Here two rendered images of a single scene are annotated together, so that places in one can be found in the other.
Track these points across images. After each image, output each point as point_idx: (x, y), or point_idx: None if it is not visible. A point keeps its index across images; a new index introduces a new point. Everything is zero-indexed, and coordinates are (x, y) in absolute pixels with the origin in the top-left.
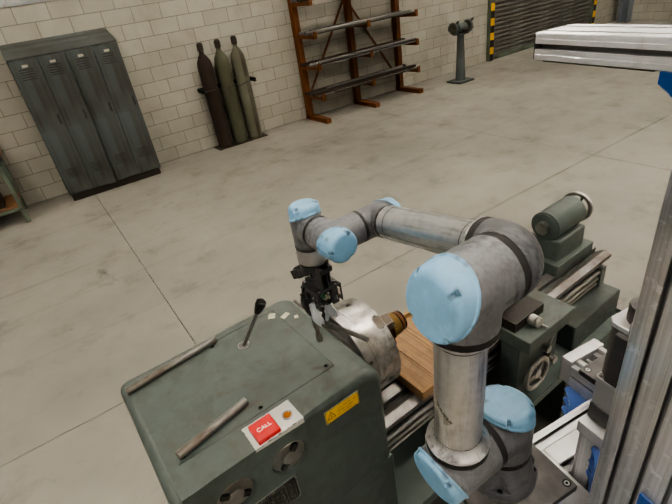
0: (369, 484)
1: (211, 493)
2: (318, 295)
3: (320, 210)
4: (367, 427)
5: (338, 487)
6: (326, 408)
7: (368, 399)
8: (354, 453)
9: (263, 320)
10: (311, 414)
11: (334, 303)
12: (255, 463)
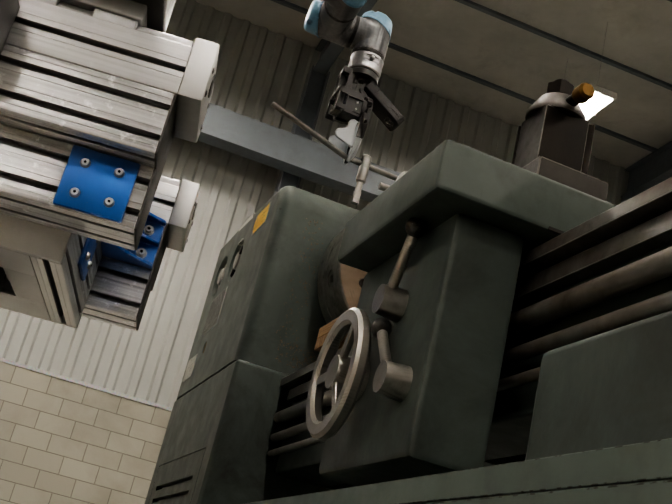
0: (216, 391)
1: (222, 256)
2: (330, 98)
3: (368, 15)
4: (253, 271)
5: (217, 353)
6: (259, 211)
7: (268, 223)
8: (237, 306)
9: None
10: (256, 212)
11: (332, 110)
12: (233, 244)
